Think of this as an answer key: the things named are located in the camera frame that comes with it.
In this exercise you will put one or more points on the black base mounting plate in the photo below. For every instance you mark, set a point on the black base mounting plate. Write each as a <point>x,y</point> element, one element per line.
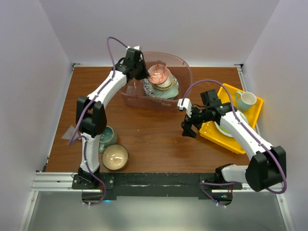
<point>119,184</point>

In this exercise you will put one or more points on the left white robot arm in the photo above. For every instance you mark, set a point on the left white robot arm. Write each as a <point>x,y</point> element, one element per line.
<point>91,119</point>

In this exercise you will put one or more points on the brown beige bowl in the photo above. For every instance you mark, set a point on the brown beige bowl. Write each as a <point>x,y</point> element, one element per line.
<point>115,157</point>

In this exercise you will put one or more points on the aluminium frame rail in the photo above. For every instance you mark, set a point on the aluminium frame rail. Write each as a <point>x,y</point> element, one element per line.
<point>51,203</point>

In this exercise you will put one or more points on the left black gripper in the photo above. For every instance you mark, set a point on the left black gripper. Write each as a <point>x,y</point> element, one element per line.
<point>145,74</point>

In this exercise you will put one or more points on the light blue mug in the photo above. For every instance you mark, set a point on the light blue mug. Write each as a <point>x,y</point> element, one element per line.
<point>245,100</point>

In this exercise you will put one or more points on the green plate white rim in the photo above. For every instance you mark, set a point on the green plate white rim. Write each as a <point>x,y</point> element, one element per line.
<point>224,131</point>

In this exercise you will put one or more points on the teal ceramic cup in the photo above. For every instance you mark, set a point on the teal ceramic cup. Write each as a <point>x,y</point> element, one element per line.
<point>107,138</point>

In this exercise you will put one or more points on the white cream bowl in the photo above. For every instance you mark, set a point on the white cream bowl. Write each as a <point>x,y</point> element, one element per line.
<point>166,81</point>

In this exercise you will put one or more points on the mint green rectangular dish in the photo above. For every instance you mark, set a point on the mint green rectangular dish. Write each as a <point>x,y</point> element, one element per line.
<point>170,93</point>

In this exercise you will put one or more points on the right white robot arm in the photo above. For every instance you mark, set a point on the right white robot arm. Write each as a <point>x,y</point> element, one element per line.
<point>267,166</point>

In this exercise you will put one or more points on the yellow flower patterned bowl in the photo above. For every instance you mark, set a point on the yellow flower patterned bowl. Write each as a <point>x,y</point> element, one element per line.
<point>163,88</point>

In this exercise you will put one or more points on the blue floral plate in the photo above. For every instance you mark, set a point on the blue floral plate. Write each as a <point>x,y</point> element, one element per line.
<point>147,87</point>

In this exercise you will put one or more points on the yellow plastic tray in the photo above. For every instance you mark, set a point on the yellow plastic tray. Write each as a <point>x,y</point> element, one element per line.
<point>211,133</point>

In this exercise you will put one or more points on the pink translucent plastic bin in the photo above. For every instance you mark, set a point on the pink translucent plastic bin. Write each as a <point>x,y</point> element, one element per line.
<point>143,94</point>

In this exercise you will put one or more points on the red patterned bowl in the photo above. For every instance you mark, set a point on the red patterned bowl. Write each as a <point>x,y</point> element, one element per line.
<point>158,74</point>

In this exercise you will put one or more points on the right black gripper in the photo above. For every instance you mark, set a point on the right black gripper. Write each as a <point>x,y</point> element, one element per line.
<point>186,125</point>

